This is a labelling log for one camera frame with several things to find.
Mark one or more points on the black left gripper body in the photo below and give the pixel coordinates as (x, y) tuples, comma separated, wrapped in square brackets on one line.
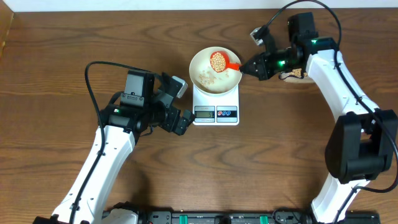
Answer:
[(165, 118)]

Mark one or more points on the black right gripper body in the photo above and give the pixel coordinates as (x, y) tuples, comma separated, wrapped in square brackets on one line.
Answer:
[(277, 62)]

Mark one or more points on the red plastic measuring scoop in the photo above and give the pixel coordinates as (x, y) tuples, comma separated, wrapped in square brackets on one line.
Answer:
[(220, 62)]

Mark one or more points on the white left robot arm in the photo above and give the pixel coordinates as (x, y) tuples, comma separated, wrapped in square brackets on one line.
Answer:
[(115, 139)]

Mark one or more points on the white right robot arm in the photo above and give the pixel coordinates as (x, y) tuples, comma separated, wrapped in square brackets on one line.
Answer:
[(363, 142)]

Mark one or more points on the white digital kitchen scale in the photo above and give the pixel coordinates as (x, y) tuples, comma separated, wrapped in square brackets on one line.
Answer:
[(216, 109)]

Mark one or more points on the cream plastic bowl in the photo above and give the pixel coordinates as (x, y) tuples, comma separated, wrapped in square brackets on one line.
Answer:
[(201, 61)]

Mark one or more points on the soybeans in bowl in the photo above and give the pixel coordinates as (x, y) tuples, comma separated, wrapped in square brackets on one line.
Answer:
[(208, 78)]

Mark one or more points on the clear container of soybeans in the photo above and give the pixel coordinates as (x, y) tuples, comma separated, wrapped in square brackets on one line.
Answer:
[(296, 76)]

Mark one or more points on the brown cardboard side panel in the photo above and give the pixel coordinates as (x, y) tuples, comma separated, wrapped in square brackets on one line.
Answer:
[(6, 18)]

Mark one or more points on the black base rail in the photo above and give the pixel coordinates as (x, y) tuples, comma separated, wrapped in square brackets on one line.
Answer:
[(217, 218)]

